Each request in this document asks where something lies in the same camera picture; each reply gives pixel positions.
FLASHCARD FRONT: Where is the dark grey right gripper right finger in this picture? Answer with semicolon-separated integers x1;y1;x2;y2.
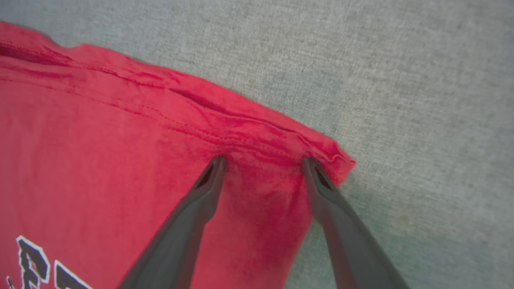
302;156;410;289

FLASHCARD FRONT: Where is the red basketball jersey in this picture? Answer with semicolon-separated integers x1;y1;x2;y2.
0;21;357;289

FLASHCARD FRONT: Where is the grey fabric sofa cushion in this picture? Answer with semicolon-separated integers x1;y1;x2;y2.
0;0;514;289

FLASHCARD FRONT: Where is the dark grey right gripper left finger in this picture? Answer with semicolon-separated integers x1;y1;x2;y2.
118;156;226;289

